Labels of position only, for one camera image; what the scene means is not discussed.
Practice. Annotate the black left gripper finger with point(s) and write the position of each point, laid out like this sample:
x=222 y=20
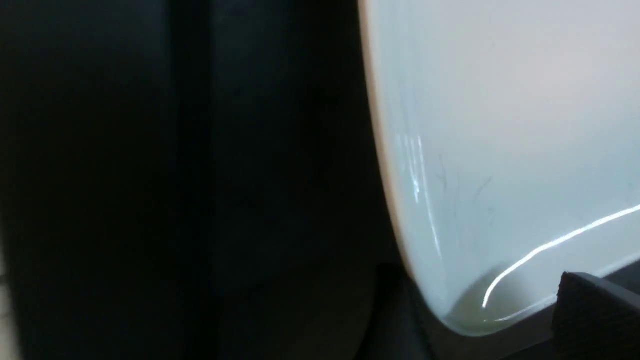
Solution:
x=595 y=319

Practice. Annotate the white square rice plate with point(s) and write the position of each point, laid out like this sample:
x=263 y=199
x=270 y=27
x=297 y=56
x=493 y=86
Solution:
x=507 y=134

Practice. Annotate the black serving tray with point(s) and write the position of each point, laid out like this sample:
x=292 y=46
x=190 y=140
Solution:
x=199 y=180

